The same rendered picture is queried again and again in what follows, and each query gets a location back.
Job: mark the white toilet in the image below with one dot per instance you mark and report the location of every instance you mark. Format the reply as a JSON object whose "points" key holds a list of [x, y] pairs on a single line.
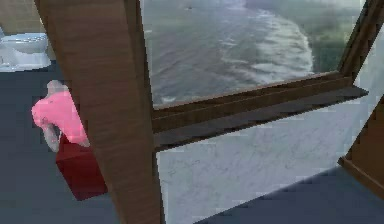
{"points": [[23, 50]]}

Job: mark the wooden framed sea picture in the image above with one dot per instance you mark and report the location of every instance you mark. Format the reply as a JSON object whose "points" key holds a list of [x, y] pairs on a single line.
{"points": [[233, 53]]}

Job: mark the pink blouse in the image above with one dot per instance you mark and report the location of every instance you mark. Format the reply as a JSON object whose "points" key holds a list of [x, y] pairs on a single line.
{"points": [[60, 113]]}

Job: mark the red box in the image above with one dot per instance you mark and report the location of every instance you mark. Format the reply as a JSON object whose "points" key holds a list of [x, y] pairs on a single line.
{"points": [[80, 168]]}

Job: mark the brown wooden door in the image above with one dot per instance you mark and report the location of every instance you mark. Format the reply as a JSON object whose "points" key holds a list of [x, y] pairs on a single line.
{"points": [[110, 100]]}

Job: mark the brown wooden cupboard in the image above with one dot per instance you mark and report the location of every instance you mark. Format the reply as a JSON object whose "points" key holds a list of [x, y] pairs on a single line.
{"points": [[368, 150]]}

